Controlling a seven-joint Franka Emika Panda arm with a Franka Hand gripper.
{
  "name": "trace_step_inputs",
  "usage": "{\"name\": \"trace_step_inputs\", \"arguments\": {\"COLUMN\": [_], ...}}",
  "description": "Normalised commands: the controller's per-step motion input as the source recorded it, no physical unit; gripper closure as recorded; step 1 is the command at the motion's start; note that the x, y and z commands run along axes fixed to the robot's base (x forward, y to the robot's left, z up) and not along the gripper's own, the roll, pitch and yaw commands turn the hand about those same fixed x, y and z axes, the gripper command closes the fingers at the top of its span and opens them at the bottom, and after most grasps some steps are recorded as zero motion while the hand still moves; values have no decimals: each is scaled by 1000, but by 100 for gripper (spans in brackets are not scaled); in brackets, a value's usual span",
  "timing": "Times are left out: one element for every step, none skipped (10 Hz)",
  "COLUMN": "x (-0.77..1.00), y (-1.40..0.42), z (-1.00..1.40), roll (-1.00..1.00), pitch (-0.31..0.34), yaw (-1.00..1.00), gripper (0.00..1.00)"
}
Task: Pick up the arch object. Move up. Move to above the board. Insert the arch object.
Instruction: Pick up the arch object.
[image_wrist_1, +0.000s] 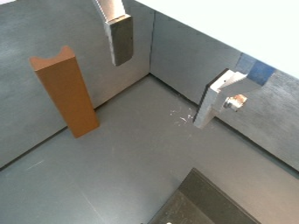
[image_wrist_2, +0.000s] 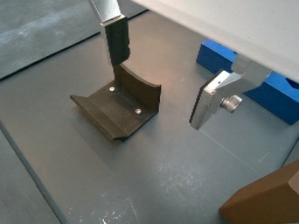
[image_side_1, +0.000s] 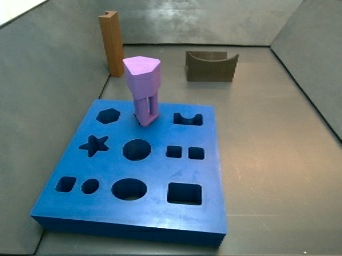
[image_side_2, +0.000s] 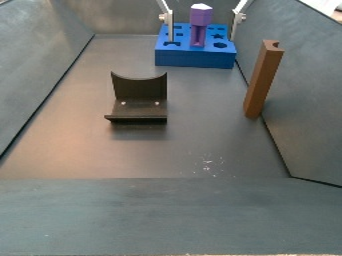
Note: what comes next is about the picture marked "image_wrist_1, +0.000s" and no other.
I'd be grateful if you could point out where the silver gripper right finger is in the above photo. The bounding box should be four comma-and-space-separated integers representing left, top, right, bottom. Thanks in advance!
193, 53, 276, 129

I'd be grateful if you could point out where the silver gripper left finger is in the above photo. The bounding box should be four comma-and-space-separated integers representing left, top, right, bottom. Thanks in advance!
92, 0, 133, 67

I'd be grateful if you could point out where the orange arch block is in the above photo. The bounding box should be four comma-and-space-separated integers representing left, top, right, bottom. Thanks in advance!
29, 46, 98, 137

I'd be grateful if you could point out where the dark grey block holder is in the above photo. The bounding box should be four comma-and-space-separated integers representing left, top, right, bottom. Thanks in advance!
148, 168, 261, 224

